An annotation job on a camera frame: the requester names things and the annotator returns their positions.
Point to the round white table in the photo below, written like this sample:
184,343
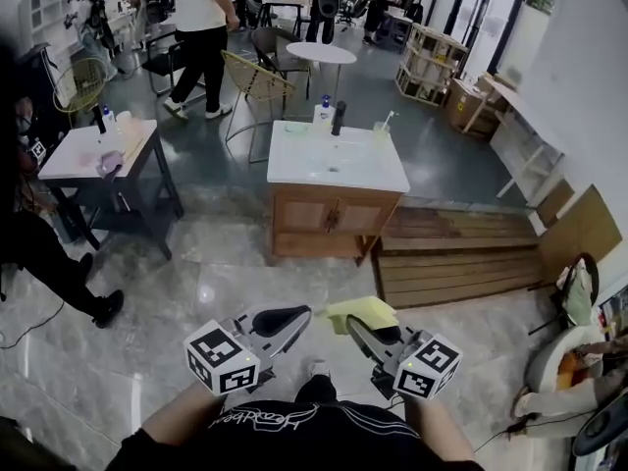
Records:
319,53

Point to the wooden cabinet door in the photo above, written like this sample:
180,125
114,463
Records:
304,216
360,216

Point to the black framed glass door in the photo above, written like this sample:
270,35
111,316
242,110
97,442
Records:
481,17

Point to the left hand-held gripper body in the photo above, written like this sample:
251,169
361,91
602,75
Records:
216,356

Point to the slatted wooden platform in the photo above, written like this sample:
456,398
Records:
456,273

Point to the person's right forearm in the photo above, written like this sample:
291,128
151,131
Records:
436,425

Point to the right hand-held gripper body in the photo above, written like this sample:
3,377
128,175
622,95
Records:
427,366

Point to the brown wooden board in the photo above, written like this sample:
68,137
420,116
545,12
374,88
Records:
584,233

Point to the white soap bottle blue cap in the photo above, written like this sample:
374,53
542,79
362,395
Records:
109,120
323,113

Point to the white toothbrush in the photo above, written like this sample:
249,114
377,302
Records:
390,117

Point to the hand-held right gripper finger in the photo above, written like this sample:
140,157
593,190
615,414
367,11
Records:
368,346
404,331

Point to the clear plastic cup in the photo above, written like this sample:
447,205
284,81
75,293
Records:
123,121
380,130

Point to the white bean bag seat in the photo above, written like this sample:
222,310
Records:
544,361

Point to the dark grey washstand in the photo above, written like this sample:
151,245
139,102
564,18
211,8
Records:
73,155

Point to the person's black t-shirt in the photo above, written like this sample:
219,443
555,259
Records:
319,439

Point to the cardboard box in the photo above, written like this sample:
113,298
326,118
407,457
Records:
466,106

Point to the white cubby shelf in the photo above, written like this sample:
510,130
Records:
44,13

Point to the black round-back chair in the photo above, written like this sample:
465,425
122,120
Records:
542,328

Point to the wooden vanity cabinet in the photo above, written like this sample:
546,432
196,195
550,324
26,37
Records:
294,192

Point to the black cantilever chair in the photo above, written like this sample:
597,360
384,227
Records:
159,64

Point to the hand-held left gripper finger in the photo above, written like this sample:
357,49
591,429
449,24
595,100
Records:
306,310
292,331

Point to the person's black trousers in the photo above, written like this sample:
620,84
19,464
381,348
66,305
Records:
316,388

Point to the person's left forearm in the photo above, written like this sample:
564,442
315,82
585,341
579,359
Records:
181,410

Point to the yellow cloth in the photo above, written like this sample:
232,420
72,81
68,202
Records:
363,309

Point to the person's left shoe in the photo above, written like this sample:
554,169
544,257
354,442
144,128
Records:
319,367

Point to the white shelf frame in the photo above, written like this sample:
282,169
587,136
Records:
520,135

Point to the wooden crate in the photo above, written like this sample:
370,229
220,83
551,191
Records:
427,62

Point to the dark wicker chair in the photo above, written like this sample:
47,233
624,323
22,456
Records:
275,47

